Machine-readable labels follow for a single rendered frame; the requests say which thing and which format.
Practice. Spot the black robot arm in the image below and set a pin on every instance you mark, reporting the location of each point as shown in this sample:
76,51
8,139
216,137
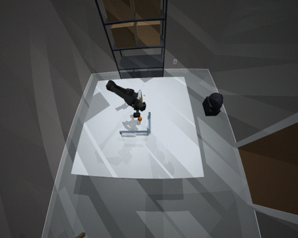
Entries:
127,94

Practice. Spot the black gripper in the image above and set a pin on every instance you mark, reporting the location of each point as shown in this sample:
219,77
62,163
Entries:
137,114

